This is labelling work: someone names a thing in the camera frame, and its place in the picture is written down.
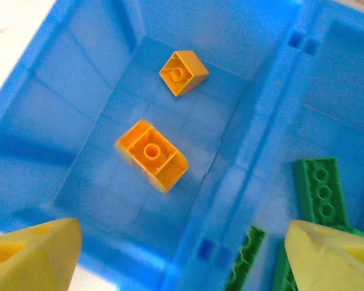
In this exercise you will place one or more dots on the orange-yellow curved lego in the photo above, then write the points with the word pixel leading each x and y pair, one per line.
pixel 170 172

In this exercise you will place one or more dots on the blue three-compartment plastic bin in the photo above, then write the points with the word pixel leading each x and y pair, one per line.
pixel 230 91

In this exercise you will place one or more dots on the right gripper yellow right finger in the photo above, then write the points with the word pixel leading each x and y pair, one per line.
pixel 330 263

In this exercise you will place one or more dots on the small yellow lego brick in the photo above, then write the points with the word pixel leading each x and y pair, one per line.
pixel 194 65

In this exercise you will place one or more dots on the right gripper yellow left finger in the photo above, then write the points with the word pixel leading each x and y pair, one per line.
pixel 27 260

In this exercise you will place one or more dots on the green lego plate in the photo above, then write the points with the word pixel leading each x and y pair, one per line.
pixel 309 182

